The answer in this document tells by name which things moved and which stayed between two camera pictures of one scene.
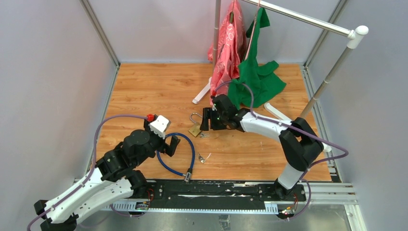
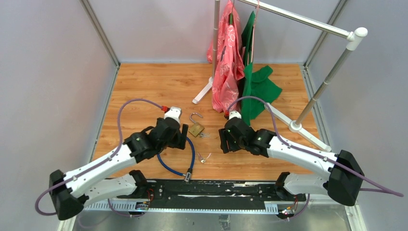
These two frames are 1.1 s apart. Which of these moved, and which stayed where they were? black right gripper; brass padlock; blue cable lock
Moved: black right gripper
Stayed: blue cable lock; brass padlock
